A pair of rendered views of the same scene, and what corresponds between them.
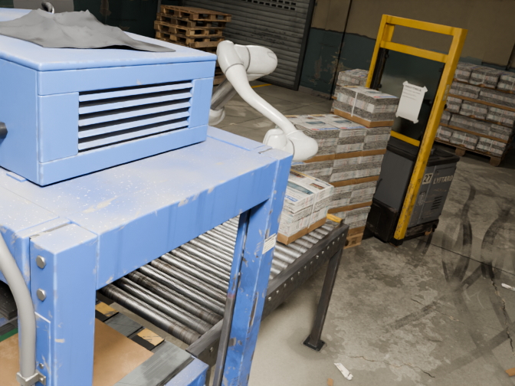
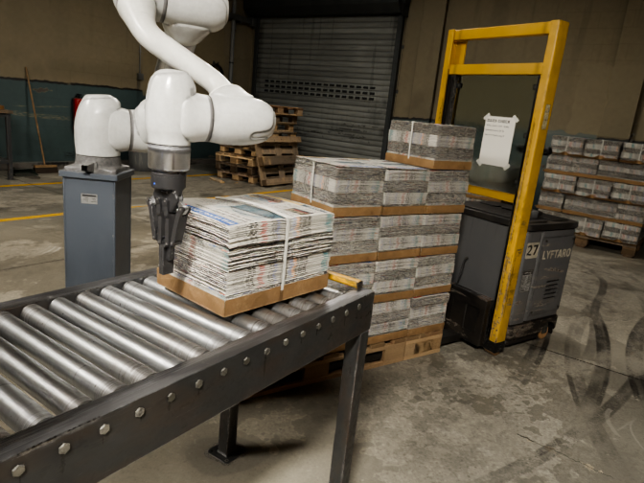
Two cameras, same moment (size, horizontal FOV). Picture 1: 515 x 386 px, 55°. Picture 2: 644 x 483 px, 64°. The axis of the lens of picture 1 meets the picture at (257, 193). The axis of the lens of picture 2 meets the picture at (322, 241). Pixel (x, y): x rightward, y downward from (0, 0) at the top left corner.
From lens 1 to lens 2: 1.26 m
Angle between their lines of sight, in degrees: 10
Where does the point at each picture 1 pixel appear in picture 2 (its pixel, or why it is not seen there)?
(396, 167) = (486, 239)
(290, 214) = (224, 253)
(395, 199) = (488, 285)
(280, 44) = (360, 138)
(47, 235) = not seen: outside the picture
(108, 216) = not seen: outside the picture
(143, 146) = not seen: outside the picture
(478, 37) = (589, 110)
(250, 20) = (326, 116)
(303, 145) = (235, 105)
